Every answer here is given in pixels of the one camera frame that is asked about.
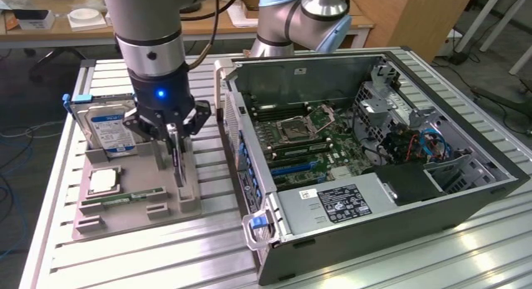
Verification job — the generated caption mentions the black device on white box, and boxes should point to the black device on white box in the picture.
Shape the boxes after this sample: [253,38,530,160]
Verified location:
[12,9,56,31]

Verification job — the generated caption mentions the blue expansion slot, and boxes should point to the blue expansion slot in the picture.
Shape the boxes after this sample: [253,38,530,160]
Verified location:
[268,163,313,176]

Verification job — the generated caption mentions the white round dish on block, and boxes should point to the white round dish on block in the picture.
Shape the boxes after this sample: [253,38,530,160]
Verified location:
[66,8,108,31]

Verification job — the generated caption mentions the metal socket cover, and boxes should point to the metal socket cover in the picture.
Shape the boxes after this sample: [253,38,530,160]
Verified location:
[305,103,337,134]

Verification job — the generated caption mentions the white table frame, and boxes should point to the white table frame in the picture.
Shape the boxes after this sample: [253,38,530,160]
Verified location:
[454,0,532,75]

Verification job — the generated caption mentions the grey parts rack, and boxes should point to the grey parts rack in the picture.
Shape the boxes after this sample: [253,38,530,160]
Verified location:
[72,135,204,242]

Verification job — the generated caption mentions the white papers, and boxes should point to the white papers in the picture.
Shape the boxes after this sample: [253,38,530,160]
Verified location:
[225,4,260,28]

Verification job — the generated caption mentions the wooden cabinet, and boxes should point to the wooden cabinet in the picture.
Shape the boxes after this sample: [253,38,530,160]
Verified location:
[350,0,477,62]

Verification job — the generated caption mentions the silver CPU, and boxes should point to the silver CPU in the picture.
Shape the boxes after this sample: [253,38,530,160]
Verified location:
[89,169,117,193]

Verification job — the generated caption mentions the CPU socket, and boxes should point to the CPU socket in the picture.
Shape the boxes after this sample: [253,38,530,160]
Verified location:
[277,116,312,143]

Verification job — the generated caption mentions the black open PC case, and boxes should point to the black open PC case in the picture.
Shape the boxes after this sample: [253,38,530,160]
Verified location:
[213,50,532,287]

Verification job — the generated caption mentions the hard disk in blue caddy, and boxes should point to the hard disk in blue caddy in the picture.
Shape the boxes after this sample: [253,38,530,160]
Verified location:
[61,93,140,159]

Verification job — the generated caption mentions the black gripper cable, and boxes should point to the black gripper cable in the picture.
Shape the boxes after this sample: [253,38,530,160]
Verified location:
[178,0,244,72]

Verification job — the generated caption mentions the black floor stand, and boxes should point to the black floor stand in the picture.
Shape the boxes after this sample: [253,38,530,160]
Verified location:
[470,78,532,111]

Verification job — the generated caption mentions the graphics card with metal bracket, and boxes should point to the graphics card with metal bracket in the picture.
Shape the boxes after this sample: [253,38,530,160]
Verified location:
[164,122,197,189]

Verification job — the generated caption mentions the perforated metal drive cage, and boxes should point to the perforated metal drive cage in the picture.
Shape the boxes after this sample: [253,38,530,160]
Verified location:
[352,81,416,137]

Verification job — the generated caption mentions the black plastic shroud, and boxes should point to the black plastic shroud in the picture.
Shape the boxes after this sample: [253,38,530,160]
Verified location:
[361,163,444,207]

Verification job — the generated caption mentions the blue wire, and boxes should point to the blue wire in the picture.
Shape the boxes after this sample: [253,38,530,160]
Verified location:
[418,129,453,161]

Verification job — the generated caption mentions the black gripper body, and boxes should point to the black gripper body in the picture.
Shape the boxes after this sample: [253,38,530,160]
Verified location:
[126,64,196,125]

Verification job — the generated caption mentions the metal disk bay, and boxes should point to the metal disk bay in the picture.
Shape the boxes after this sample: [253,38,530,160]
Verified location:
[422,154,497,195]

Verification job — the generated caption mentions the green RAM stick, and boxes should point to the green RAM stick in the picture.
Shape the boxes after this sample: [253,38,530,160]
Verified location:
[272,141,329,156]
[80,189,166,206]

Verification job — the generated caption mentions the grey power supply unit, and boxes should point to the grey power supply unit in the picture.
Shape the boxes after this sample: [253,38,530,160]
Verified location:
[276,172,400,237]

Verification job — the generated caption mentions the green motherboard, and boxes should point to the green motherboard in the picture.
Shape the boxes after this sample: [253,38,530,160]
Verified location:
[248,95,374,190]

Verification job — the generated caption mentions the black office chair base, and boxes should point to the black office chair base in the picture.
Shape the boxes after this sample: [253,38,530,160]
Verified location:
[24,45,125,81]

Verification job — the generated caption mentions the wooden desk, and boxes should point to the wooden desk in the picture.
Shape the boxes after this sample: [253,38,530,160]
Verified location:
[0,0,374,58]

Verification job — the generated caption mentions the brown cardboard box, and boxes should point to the brown cardboard box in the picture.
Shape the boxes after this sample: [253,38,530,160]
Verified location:
[241,0,261,21]

